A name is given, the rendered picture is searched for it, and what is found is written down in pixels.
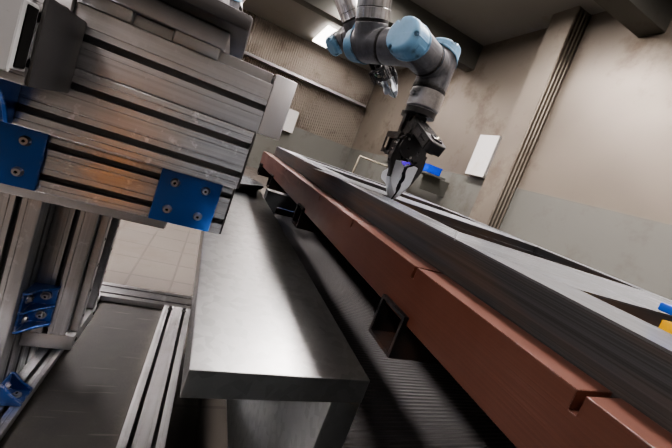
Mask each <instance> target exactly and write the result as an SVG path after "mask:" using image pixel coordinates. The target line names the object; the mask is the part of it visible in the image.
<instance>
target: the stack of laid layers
mask: <svg viewBox="0 0 672 448"><path fill-rule="evenodd" d="M274 156H276V157H277V158H279V159H280V160H282V161H283V162H284V163H286V164H287V165H289V166H290V167H292V168H293V169H294V170H296V171H297V172H299V173H300V174H302V175H303V176H304V177H306V178H307V179H309V180H310V181H312V182H313V183H314V184H316V185H317V186H319V187H320V188H322V189H323V190H324V191H326V192H327V193H329V194H330V195H332V196H333V197H334V198H336V199H337V200H339V201H340V202H342V203H343V204H344V205H346V206H347V207H349V208H350V209H352V210H353V211H354V212H356V213H357V214H359V215H360V216H362V217H363V218H364V219H366V220H367V221H369V222H370V223H372V224H373V225H374V226H376V227H377V228H379V229H380V230H382V231H383V232H384V233H386V234H387V235H389V236H390V237H392V238H393V239H394V240H396V241H397V242H399V243H400V244H402V245H403V246H404V247H406V248H407V249H409V250H410V251H412V252H413V253H414V254H416V255H417V256H419V257H420V258H422V259H423V260H424V261H426V262H427V263H429V264H430V265H432V266H433V267H434V268H436V269H437V270H439V271H440V272H442V273H441V274H444V275H446V276H447V277H449V278H450V279H452V280H453V281H454V282H456V283H457V284H459V285H460V286H461V287H463V288H464V289H466V290H467V291H469V292H470V293H471V294H473V295H474V296H476V297H477V298H479V299H480V300H481V301H483V302H484V303H486V304H487V305H489V306H490V307H491V308H493V309H494V310H496V311H497V312H499V313H500V314H501V315H503V316H504V317H506V318H507V319H509V320H510V321H511V322H513V323H514V324H516V325H517V326H519V327H520V328H521V329H523V330H524V331H526V332H527V333H529V334H530V335H531V336H533V337H534V338H536V339H537V340H539V341H540V342H541V343H543V344H544V345H546V346H547V347H549V348H550V349H551V350H553V351H554V352H556V353H557V354H559V355H560V356H561V357H563V358H564V359H566V360H567V361H569V362H570V363H571V364H573V365H574V366H576V367H577V368H579V369H580V370H581V371H583V372H584V373H586V374H587V375H589V376H590V377H591V378H593V379H594V380H596V381H597V382H599V383H600V384H601V385H603V386H604V387H606V388H607V389H609V390H610V391H611V392H613V393H612V395H611V397H610V398H621V399H623V400H624V401H626V402H627V403H629V404H630V405H631V406H633V407H634V408H636V409H637V410H639V411H640V412H641V413H643V414H644V415H646V416H647V417H649V418H650V419H651V420H653V421H654V422H656V423H657V424H659V425H660V426H661V427H663V428H664V429H666V430H667V431H669V432H670V433H671V434H672V353H671V352H669V351H667V350H665V349H663V348H661V347H660V346H658V345H656V344H654V343H652V342H650V341H648V340H646V339H644V338H642V337H640V336H638V335H637V334H635V333H633V332H631V331H629V330H627V329H625V328H623V327H621V326H619V325H617V324H616V323H614V322H612V321H610V320H608V319H606V318H604V317H602V316H600V315H598V314H596V313H595V312H593V311H591V310H589V309H587V308H585V307H583V306H581V305H579V304H577V303H575V302H573V301H572V300H570V299H568V298H566V297H564V296H562V295H560V294H558V293H556V292H554V291H552V290H551V289H549V288H547V287H545V286H543V285H541V284H539V283H537V282H535V281H533V280H531V279H530V278H528V277H526V276H524V275H522V274H520V273H518V272H516V271H514V270H512V269H510V268H508V267H507V266H505V265H503V264H501V263H499V262H497V261H495V260H493V259H491V258H489V257H487V256H486V255H484V254H482V253H480V252H478V251H476V250H474V249H472V248H470V247H468V246H466V245H465V244H463V243H461V242H459V241H457V240H455V239H453V238H451V237H449V236H447V235H445V234H443V233H442V232H440V231H438V230H436V229H434V228H432V227H430V226H428V225H426V224H424V223H422V222H421V221H419V220H417V219H415V218H413V217H411V216H409V215H407V214H405V213H403V212H401V211H400V210H398V209H396V208H394V207H392V206H390V205H388V204H386V203H384V202H382V201H380V200H378V199H377V198H375V197H373V196H371V195H369V194H367V193H365V192H363V191H361V190H359V189H357V188H356V187H354V186H352V185H350V184H348V183H346V182H344V181H342V180H340V179H338V178H336V177H334V176H331V175H329V174H326V173H323V172H321V171H318V170H316V169H319V168H317V167H315V166H313V165H312V164H310V163H308V162H306V161H304V160H302V159H300V158H298V157H296V156H294V155H292V154H291V153H289V152H287V151H285V150H283V149H281V148H279V147H276V150H275V153H274ZM313 168H315V169H313ZM319 170H321V169H319ZM394 201H396V202H399V203H401V204H403V205H405V206H407V207H409V208H411V209H413V210H415V211H417V212H419V213H421V214H423V215H425V216H428V217H430V218H432V219H434V220H436V221H438V222H440V223H442V224H444V225H446V226H448V227H450V228H452V229H455V230H457V231H458V232H461V233H464V234H468V235H471V236H474V237H477V238H480V239H483V240H486V241H489V242H493V243H496V244H499V245H502V246H505V247H508V248H511V249H514V250H518V251H521V252H524V253H527V254H530V255H533V256H536V257H540V258H543V259H546V260H549V261H552V262H555V263H558V264H561V265H565V266H568V267H571V268H574V269H577V270H580V271H583V272H586V273H590V274H593V275H596V276H599V277H602V278H605V279H608V280H611V281H615V282H618V283H621V284H624V285H627V286H630V285H628V284H625V283H623V282H620V281H618V280H615V279H613V278H611V277H608V276H606V275H603V274H601V273H598V272H596V271H594V270H591V269H589V268H586V267H584V266H582V265H579V264H577V263H574V262H572V261H569V260H567V259H565V258H562V257H560V256H557V255H555V254H552V253H550V252H548V251H545V250H543V249H540V248H538V247H536V246H534V245H533V244H531V243H529V242H526V241H524V240H522V241H523V242H521V241H518V240H515V239H512V238H509V237H506V236H503V235H500V234H497V233H494V232H491V231H488V230H485V229H482V228H480V227H477V226H474V225H471V224H468V223H465V222H462V221H459V220H456V219H453V218H450V217H447V216H444V215H441V214H438V213H435V212H432V211H429V210H426V209H423V208H420V207H417V206H414V205H412V204H409V203H406V202H403V201H400V200H397V199H394ZM524 242H525V243H524ZM630 287H632V286H630ZM587 294H589V295H591V296H594V297H596V298H598V299H600V300H602V301H604V302H606V303H608V304H610V305H612V306H614V307H616V308H618V309H620V310H623V311H625V312H627V313H629V314H631V315H633V316H635V317H637V318H639V319H641V320H643V321H645V322H647V323H650V324H652V325H654V326H656V327H659V325H660V323H661V321H662V319H663V320H667V321H671V322H672V316H669V315H666V314H662V313H658V312H655V311H651V310H648V309H644V308H640V307H637V306H633V305H630V304H626V303H622V302H619V301H615V300H612V299H608V298H604V297H601V296H597V295H594V294H590V293H587Z"/></svg>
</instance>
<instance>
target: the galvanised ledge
mask: <svg viewBox="0 0 672 448"><path fill-rule="evenodd" d="M369 382H370V380H369V378H368V376H367V375H366V373H365V371H364V369H363V368H362V366H361V364H360V363H359V361H358V359H357V357H356V356H355V354H354V352H353V350H352V349H351V347H350V345H349V344H348V342H347V340H346V338H345V337H344V335H343V333H342V331H341V330H340V328H339V326H338V325H337V323H336V321H335V319H334V318H333V316H332V314H331V312H330V311H329V309H328V307H327V306H326V304H325V302H324V300H323V299H322V297H321V295H320V294H319V292H318V290H317V288H316V287H315V285H314V283H313V281H312V280H311V278H310V276H309V275H308V273H307V271H306V269H305V268H304V266H303V264H302V262H301V261H300V259H299V257H298V256H297V254H296V252H295V250H294V249H293V247H292V245H291V243H290V242H289V240H288V238H287V237H286V235H285V233H284V231H283V230H282V228H281V226H280V224H279V223H278V221H277V219H276V218H275V216H274V214H273V212H272V211H271V209H270V207H269V205H268V204H267V202H266V200H265V199H264V197H263V195H262V193H261V192H260V190H258V191H257V190H245V189H236V190H235V193H234V196H233V199H232V202H231V205H230V208H229V211H228V214H227V217H226V220H225V223H224V226H223V229H222V232H221V234H215V233H210V232H206V231H202V230H201V234H200V242H199V250H198V258H197V265H196V273H195V281H194V289H193V297H192V305H191V313H190V320H189V328H188V336H187V344H186V352H185V360H184V368H183V375H182V383H181V391H180V398H206V399H239V400H273V401H307V402H341V403H361V402H362V400H363V397H364V395H365V392H366V390H367V387H368V385H369Z"/></svg>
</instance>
